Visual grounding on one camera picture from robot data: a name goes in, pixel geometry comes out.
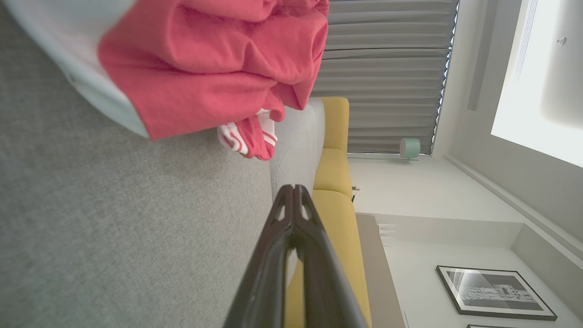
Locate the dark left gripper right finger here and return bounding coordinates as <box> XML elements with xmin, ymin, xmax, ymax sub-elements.
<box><xmin>294</xmin><ymin>185</ymin><xmax>368</xmax><ymax>328</ymax></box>

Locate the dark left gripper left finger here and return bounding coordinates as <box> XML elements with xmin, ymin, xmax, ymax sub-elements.
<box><xmin>223</xmin><ymin>184</ymin><xmax>296</xmax><ymax>328</ymax></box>

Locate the red and white striped shirt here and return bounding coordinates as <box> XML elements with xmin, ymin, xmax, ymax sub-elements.
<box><xmin>98</xmin><ymin>0</ymin><xmax>330</xmax><ymax>161</ymax></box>

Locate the taupe wooden panel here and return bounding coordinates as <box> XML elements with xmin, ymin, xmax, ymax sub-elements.
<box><xmin>355</xmin><ymin>213</ymin><xmax>407</xmax><ymax>328</ymax></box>

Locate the yellow sofa section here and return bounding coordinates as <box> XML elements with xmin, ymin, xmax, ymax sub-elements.
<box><xmin>283</xmin><ymin>96</ymin><xmax>372</xmax><ymax>328</ymax></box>

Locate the grey fabric sofa block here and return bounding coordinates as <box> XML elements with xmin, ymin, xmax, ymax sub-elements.
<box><xmin>269</xmin><ymin>98</ymin><xmax>327</xmax><ymax>203</ymax></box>

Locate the grey fabric sofa seat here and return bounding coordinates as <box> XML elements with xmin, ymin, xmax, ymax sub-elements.
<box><xmin>0</xmin><ymin>0</ymin><xmax>276</xmax><ymax>328</ymax></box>

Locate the teal round lamp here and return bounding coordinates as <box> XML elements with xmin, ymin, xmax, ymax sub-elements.
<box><xmin>399</xmin><ymin>138</ymin><xmax>422</xmax><ymax>163</ymax></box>

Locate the grey pleated curtain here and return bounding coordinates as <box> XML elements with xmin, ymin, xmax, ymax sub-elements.
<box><xmin>311</xmin><ymin>0</ymin><xmax>460</xmax><ymax>156</ymax></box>

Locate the bright ceiling light panel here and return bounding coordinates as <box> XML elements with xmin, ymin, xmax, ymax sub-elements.
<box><xmin>490</xmin><ymin>0</ymin><xmax>583</xmax><ymax>169</ymax></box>

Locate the white garment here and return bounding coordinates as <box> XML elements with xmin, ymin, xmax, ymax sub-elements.
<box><xmin>4</xmin><ymin>0</ymin><xmax>151</xmax><ymax>139</ymax></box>

